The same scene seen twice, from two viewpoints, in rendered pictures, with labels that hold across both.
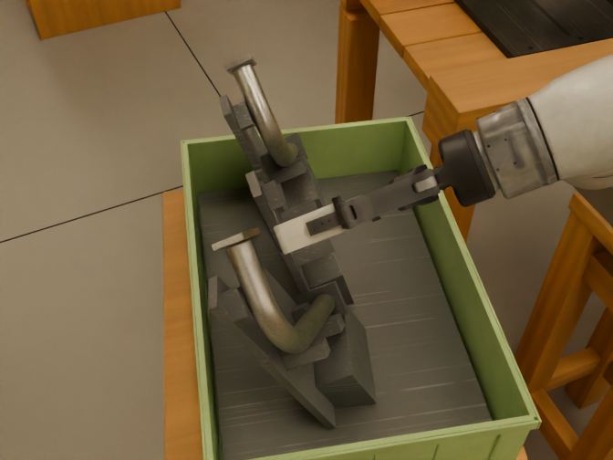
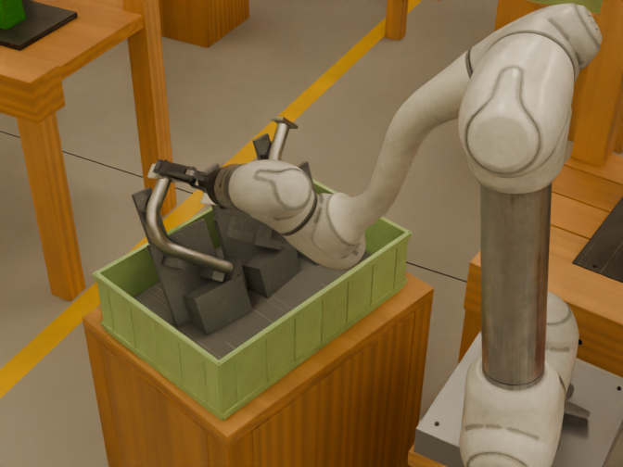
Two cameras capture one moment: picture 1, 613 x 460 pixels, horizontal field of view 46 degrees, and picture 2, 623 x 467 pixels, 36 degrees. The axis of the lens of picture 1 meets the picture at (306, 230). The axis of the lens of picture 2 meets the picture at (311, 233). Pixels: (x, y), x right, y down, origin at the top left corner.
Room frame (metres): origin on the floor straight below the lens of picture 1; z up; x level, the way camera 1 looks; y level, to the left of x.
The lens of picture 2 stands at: (-0.26, -1.48, 2.33)
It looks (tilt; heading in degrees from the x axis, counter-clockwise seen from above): 37 degrees down; 52
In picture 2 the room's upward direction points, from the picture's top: 1 degrees clockwise
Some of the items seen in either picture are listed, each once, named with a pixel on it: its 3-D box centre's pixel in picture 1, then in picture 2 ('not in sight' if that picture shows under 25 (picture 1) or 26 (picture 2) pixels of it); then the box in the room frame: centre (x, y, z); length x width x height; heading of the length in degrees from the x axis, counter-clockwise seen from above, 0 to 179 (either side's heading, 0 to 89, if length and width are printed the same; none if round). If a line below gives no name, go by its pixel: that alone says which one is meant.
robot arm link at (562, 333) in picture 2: not in sight; (531, 348); (0.86, -0.71, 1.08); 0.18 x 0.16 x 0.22; 33
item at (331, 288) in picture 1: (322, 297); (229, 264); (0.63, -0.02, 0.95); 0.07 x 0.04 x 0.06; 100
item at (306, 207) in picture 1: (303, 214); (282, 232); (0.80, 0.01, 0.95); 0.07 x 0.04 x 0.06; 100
